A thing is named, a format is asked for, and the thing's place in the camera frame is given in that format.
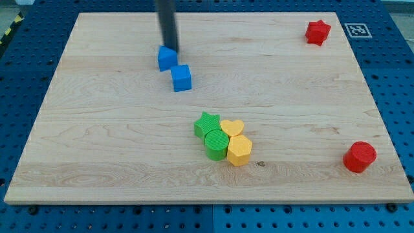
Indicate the red star block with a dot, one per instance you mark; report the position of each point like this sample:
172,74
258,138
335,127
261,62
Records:
317,32

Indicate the light wooden board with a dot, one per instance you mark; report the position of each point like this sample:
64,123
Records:
112,131

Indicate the blue cube block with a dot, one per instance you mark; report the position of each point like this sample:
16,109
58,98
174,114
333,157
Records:
181,77

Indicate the yellow heart block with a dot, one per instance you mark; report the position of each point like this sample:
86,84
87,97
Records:
232,128

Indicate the yellow hexagon block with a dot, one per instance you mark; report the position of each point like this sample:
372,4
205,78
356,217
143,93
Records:
239,150

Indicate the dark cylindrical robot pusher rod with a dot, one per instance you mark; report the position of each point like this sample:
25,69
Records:
168,25

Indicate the red cylinder block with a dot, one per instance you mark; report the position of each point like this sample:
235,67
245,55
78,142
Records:
359,157

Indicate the green cylinder block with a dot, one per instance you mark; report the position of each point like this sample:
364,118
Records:
216,143

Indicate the white fiducial marker tag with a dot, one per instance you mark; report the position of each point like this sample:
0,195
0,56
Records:
357,30

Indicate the green star block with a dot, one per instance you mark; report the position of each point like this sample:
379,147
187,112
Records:
205,124

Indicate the blue pentagon block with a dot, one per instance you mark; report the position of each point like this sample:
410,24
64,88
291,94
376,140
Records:
167,58

